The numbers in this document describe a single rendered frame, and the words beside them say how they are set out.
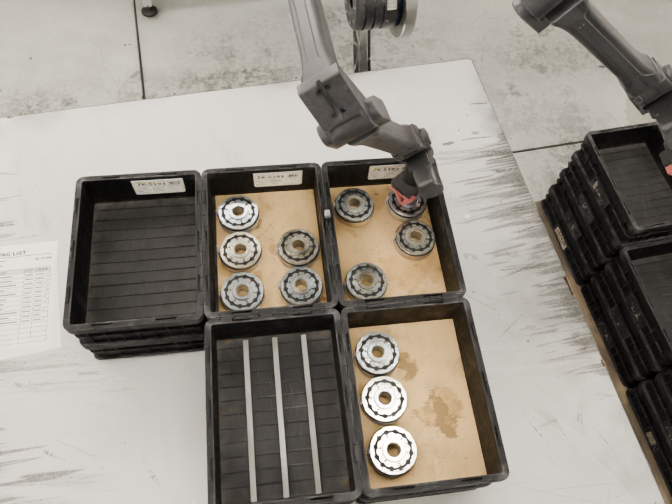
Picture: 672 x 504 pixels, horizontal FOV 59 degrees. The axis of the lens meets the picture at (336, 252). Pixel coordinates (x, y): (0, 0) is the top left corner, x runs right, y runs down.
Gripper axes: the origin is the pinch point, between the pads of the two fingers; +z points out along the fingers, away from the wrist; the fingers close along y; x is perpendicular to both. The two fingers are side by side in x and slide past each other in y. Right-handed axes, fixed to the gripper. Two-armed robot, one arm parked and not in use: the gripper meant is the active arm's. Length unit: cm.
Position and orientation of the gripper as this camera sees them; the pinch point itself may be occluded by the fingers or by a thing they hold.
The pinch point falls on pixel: (408, 197)
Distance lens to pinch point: 156.1
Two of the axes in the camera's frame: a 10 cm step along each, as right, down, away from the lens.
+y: 7.2, -6.0, 3.6
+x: -7.0, -6.5, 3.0
